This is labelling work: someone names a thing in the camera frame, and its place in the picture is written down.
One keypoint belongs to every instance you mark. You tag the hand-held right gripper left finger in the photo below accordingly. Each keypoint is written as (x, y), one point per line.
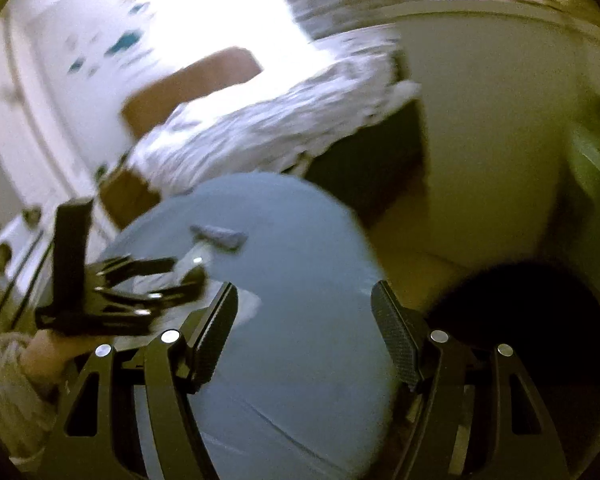
(215, 335)

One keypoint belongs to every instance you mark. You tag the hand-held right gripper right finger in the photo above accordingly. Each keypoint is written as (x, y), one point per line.
(395, 335)

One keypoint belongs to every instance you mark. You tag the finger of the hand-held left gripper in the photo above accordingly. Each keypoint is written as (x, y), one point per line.
(135, 266)
(170, 290)

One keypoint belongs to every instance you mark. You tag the black trash bin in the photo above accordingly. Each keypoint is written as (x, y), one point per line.
(505, 300)

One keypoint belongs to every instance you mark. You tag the person's left forearm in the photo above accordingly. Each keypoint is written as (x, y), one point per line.
(5, 410)

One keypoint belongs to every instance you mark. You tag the person's left hand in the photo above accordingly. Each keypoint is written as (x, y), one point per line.
(45, 355)

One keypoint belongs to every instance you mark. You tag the grey crumpled paper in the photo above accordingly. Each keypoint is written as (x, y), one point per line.
(222, 237)

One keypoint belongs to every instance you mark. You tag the round blue table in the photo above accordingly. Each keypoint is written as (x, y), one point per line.
(290, 280)

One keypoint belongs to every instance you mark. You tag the white wardrobe door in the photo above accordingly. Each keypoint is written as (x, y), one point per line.
(30, 135)

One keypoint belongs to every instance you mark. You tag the dark bed base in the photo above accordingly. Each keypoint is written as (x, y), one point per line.
(375, 160)

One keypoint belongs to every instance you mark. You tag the bed with patterned duvet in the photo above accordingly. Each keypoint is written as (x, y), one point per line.
(255, 130)

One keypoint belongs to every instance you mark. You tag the small blue cloud sticker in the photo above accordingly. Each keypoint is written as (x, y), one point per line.
(76, 64)

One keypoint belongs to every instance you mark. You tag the large blue cloud sticker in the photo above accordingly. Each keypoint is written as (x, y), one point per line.
(125, 42)

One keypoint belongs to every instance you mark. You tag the white cabinet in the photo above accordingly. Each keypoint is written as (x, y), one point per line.
(480, 110)

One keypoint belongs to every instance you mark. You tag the green plastic container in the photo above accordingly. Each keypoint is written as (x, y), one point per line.
(595, 160)

